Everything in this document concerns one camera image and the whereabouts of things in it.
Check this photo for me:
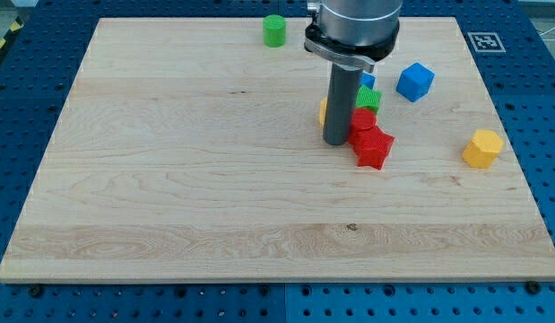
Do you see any green cylinder block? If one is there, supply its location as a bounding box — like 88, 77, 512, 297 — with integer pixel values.
262, 14, 287, 48

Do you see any red cylinder block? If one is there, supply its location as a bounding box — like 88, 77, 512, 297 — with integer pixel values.
347, 108, 377, 144

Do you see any yellow hexagon block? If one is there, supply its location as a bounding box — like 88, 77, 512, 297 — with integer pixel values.
462, 129, 504, 169

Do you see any blue cube block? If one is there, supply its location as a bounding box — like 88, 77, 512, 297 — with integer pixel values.
396, 63, 435, 102

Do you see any red star block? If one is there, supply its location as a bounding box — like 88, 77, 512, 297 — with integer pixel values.
353, 127, 395, 170

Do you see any small blue block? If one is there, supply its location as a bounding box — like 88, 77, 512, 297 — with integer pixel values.
360, 73, 376, 89

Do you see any black silver tool flange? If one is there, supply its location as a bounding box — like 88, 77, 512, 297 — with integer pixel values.
304, 22, 400, 74

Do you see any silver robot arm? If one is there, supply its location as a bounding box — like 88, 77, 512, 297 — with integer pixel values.
304, 0, 403, 145

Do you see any wooden board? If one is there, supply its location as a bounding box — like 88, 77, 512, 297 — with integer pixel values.
0, 17, 555, 284

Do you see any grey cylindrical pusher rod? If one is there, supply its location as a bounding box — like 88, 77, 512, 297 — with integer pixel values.
323, 64, 362, 145

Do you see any white fiducial marker tag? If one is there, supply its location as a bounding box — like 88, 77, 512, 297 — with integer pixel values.
467, 31, 506, 53

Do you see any yellow block behind rod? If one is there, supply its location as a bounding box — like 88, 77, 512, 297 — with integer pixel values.
318, 98, 327, 127

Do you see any green star block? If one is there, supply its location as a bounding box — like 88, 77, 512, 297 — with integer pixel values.
356, 85, 383, 115

